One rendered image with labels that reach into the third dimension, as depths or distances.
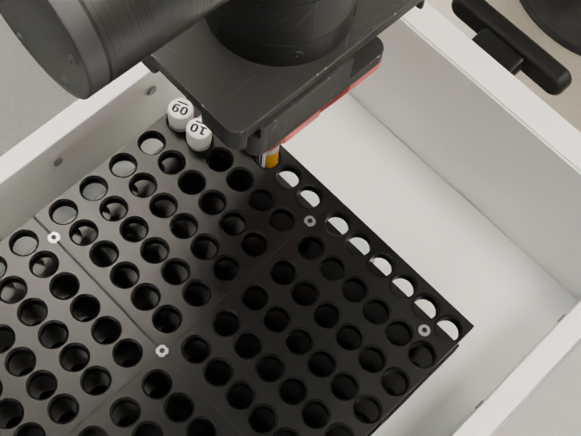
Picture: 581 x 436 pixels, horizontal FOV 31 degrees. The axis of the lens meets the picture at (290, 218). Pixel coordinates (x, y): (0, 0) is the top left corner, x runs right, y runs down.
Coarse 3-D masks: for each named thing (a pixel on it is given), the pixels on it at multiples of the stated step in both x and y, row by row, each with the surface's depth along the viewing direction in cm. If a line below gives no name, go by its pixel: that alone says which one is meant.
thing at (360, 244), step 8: (288, 176) 56; (296, 176) 56; (296, 184) 56; (304, 192) 55; (312, 192) 55; (312, 200) 55; (336, 224) 55; (344, 224) 55; (344, 232) 55; (352, 240) 54; (360, 240) 54; (360, 248) 54; (368, 248) 54
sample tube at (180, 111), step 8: (176, 104) 50; (184, 104) 50; (168, 112) 50; (176, 112) 49; (184, 112) 49; (192, 112) 50; (176, 120) 49; (184, 120) 49; (176, 128) 52; (184, 128) 50
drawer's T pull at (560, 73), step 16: (464, 0) 54; (480, 0) 54; (464, 16) 54; (480, 16) 53; (496, 16) 53; (480, 32) 53; (496, 32) 53; (512, 32) 53; (496, 48) 53; (512, 48) 53; (528, 48) 53; (512, 64) 52; (528, 64) 53; (544, 64) 52; (560, 64) 52; (544, 80) 53; (560, 80) 52
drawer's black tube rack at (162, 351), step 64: (64, 192) 48; (128, 192) 49; (192, 192) 52; (256, 192) 50; (0, 256) 47; (64, 256) 47; (128, 256) 47; (192, 256) 48; (256, 256) 48; (320, 256) 48; (0, 320) 46; (64, 320) 46; (128, 320) 46; (192, 320) 46; (256, 320) 47; (320, 320) 50; (384, 320) 50; (0, 384) 45; (64, 384) 45; (128, 384) 45; (192, 384) 45; (256, 384) 45; (320, 384) 46; (384, 384) 49
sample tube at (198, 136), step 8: (192, 120) 49; (200, 120) 49; (192, 128) 49; (200, 128) 49; (192, 136) 49; (200, 136) 49; (208, 136) 49; (192, 144) 50; (200, 144) 49; (208, 144) 50
